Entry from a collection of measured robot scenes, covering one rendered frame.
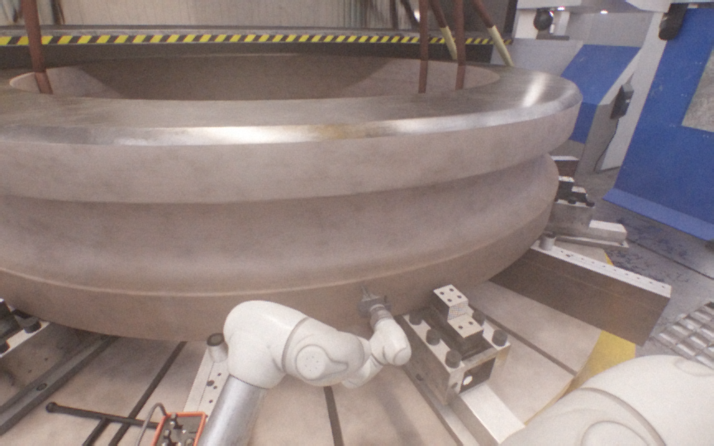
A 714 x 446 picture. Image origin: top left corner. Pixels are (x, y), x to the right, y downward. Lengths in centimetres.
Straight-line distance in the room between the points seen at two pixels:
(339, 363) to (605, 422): 49
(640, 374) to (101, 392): 219
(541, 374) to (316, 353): 168
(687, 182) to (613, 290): 309
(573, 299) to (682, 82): 342
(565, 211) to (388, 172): 230
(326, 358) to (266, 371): 16
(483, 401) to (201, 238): 142
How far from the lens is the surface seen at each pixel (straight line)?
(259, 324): 84
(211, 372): 164
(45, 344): 227
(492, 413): 182
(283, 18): 444
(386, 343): 131
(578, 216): 347
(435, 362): 168
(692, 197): 548
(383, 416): 189
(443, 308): 170
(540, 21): 463
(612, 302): 260
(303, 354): 76
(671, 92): 550
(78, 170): 152
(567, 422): 45
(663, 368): 59
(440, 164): 146
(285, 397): 196
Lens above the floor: 190
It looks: 28 degrees down
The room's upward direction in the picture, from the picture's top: 1 degrees clockwise
